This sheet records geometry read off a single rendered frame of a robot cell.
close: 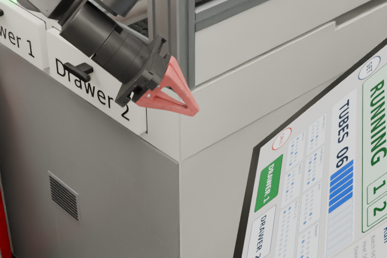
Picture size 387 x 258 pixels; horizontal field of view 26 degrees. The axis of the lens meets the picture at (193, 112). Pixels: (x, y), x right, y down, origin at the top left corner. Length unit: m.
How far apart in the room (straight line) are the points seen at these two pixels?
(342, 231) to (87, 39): 0.39
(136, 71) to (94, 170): 0.77
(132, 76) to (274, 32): 0.56
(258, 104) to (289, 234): 0.64
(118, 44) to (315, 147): 0.29
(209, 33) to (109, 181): 0.47
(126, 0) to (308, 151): 0.31
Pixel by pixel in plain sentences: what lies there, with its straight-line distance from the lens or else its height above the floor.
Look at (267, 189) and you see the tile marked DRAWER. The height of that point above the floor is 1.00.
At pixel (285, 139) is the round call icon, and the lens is 1.20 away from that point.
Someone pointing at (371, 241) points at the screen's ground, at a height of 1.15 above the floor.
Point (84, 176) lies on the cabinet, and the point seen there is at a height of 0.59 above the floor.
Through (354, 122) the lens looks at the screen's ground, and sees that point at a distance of 1.07.
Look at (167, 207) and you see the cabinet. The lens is 1.62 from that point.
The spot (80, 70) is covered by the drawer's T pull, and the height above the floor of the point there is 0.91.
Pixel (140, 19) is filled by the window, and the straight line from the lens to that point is 1.48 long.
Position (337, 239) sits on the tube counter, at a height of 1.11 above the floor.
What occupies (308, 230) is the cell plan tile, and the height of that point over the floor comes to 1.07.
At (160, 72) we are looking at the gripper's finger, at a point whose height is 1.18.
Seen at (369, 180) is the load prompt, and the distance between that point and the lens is 0.95.
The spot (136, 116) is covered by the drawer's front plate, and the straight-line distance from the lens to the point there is 1.53.
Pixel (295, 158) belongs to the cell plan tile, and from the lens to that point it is 1.14.
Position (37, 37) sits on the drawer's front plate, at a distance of 1.74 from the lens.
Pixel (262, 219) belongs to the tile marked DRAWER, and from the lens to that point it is 1.09.
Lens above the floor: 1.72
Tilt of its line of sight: 34 degrees down
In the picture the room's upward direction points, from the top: straight up
